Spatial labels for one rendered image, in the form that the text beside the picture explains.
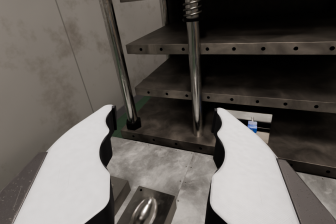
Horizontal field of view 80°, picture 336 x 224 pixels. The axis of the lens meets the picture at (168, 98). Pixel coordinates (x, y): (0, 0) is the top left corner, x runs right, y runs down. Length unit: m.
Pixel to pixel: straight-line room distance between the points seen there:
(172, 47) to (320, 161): 0.84
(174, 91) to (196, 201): 0.54
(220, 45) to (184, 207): 0.68
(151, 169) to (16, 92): 1.45
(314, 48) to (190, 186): 0.72
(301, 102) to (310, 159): 0.26
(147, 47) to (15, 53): 1.29
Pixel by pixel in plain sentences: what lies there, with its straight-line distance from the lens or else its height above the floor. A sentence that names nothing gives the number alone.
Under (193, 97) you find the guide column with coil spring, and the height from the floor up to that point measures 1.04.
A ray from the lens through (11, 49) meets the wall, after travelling 2.07.
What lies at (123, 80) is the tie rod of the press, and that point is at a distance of 1.13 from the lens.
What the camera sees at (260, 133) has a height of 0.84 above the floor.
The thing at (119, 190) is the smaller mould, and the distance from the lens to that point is 0.88.
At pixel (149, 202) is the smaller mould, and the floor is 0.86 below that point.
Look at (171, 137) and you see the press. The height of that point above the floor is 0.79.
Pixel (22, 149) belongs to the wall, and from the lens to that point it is 2.24.
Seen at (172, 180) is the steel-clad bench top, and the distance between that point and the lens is 0.94.
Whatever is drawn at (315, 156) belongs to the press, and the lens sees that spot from 1.16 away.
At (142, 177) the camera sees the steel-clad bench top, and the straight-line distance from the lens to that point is 0.97.
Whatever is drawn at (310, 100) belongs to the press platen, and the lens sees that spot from 1.05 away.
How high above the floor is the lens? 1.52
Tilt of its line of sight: 28 degrees down
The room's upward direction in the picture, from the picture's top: 7 degrees counter-clockwise
